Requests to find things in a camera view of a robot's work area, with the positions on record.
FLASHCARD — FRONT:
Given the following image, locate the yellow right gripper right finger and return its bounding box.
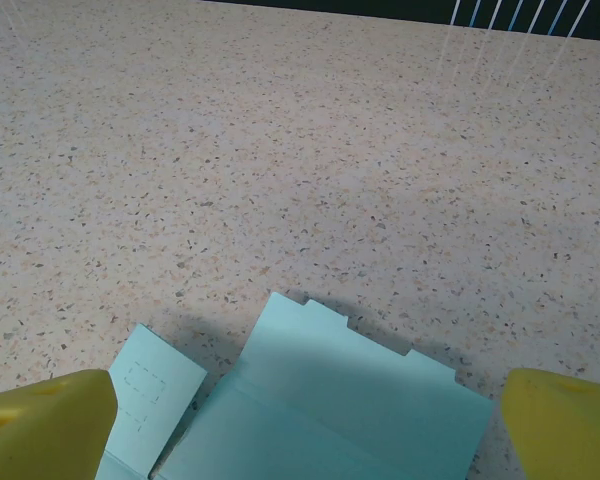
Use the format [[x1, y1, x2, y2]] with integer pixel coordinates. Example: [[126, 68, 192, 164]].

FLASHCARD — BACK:
[[499, 367, 600, 480]]

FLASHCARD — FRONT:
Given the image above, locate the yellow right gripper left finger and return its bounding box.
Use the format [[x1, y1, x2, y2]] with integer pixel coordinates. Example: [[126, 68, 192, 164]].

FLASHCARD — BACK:
[[0, 368, 119, 480]]

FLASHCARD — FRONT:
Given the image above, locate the teal paper box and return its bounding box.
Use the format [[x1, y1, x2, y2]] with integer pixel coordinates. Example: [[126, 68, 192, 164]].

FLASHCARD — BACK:
[[93, 291, 496, 480]]

